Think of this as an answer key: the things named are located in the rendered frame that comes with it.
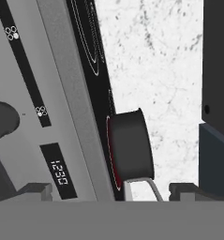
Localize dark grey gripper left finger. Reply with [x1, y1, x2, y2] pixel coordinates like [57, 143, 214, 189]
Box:
[0, 182, 53, 203]

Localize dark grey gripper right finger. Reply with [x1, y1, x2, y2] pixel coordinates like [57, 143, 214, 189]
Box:
[168, 182, 224, 203]

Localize dark grey stove knob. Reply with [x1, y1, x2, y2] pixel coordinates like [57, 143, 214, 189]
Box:
[0, 100, 21, 141]

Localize grey stove with black hob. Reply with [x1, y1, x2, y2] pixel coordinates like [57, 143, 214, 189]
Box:
[0, 0, 127, 203]

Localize black range hood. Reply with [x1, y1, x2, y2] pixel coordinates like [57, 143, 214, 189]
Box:
[201, 0, 224, 142]

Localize black pan with grey handle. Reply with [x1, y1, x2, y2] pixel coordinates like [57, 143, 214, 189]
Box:
[106, 107, 165, 203]

